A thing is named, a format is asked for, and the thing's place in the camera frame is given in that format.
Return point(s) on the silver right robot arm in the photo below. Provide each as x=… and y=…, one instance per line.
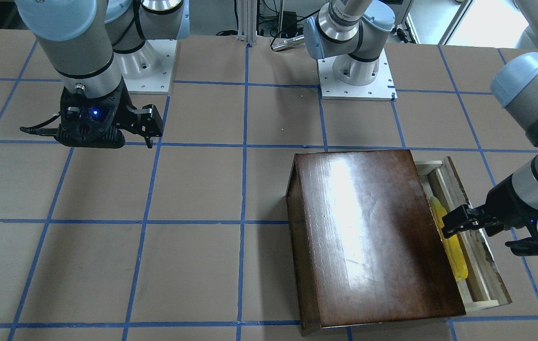
x=95, y=46

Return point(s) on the dark wooden drawer box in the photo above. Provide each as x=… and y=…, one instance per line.
x=366, y=249

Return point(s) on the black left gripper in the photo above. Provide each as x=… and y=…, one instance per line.
x=506, y=204

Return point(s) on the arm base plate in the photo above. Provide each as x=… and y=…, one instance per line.
x=150, y=69
x=342, y=78

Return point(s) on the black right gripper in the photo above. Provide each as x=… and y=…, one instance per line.
x=122, y=107

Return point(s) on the yellow corn cob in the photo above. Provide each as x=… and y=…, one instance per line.
x=451, y=245

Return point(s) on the wooden drawer with white handle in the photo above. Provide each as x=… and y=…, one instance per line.
x=483, y=287

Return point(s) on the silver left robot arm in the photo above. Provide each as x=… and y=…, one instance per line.
x=354, y=31

